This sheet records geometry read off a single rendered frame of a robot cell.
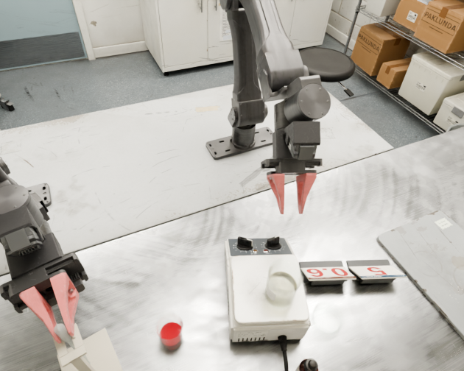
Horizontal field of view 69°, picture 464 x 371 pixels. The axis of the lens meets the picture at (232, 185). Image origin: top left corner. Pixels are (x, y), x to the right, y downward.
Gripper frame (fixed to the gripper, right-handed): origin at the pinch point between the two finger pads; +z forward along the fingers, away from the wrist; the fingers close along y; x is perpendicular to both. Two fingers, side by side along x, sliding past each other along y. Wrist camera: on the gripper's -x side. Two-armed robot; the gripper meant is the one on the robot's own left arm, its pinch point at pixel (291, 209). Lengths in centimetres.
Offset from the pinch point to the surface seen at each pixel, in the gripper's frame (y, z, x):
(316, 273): 5.4, 12.5, 2.9
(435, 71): 142, -86, 153
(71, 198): -47, -3, 20
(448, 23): 138, -109, 135
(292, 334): -1.6, 20.5, -5.6
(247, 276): -8.8, 11.0, -4.0
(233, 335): -11.5, 19.9, -6.1
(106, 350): -32.4, 22.6, -3.3
